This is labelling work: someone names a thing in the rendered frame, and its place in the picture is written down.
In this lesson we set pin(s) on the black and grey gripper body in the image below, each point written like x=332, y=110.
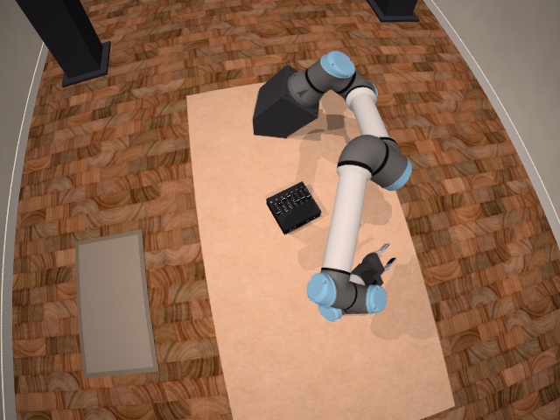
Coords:
x=370, y=275

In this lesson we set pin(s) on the black lighting desk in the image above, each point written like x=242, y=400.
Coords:
x=293, y=207

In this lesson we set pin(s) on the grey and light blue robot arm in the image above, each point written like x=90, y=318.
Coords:
x=384, y=164

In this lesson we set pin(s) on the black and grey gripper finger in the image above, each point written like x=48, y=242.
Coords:
x=381, y=249
x=389, y=263

